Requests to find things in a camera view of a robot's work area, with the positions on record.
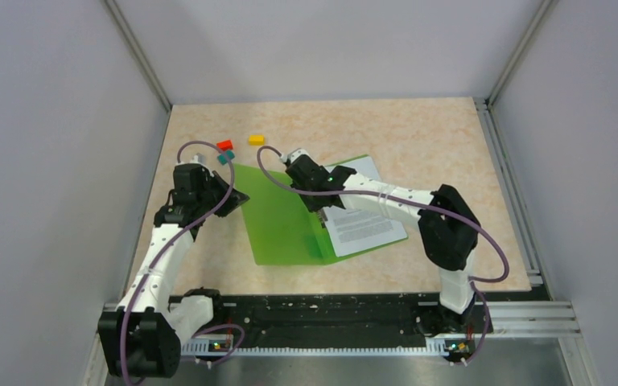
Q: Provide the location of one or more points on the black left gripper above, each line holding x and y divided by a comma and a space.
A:
236, 199

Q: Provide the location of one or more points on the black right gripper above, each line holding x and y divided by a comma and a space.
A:
311, 206

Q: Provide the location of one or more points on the green plastic folder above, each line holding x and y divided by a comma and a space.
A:
281, 230

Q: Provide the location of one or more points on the printed paper sheet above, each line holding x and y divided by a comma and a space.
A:
351, 232

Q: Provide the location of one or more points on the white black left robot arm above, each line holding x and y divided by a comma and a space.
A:
141, 337

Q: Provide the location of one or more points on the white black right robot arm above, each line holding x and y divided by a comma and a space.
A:
443, 218

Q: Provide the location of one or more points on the teal block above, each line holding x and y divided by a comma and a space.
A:
226, 157

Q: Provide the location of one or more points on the red block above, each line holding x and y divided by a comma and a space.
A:
225, 145

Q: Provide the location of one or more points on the yellow block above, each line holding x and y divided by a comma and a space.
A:
256, 140

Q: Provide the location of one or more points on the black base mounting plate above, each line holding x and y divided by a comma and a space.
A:
359, 321

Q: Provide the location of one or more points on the aluminium frame post left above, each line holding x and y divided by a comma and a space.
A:
137, 53

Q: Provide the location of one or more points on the aluminium frame post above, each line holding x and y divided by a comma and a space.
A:
137, 53
521, 49

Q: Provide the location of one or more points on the aluminium side rail right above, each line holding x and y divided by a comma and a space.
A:
509, 187

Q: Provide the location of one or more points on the aluminium front rail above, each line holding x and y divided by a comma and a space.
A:
510, 320

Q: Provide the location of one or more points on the aluminium frame post right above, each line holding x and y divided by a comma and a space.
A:
521, 49

